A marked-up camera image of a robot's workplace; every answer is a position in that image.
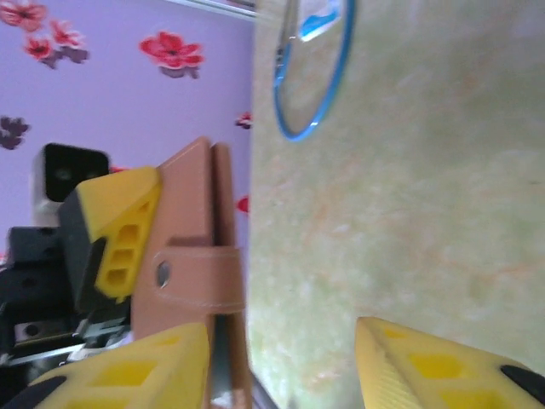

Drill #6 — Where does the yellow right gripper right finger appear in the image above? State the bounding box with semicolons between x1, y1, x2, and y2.
355;317;545;409

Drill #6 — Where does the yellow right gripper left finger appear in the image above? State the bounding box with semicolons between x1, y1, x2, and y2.
0;322;212;409

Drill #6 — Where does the blue stethoscope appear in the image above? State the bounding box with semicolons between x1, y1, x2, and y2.
272;0;357;142

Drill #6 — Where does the blue and white packet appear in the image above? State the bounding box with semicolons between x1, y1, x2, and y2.
297;0;344;43

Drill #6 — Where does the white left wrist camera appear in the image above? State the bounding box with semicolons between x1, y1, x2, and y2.
29;142;112;227

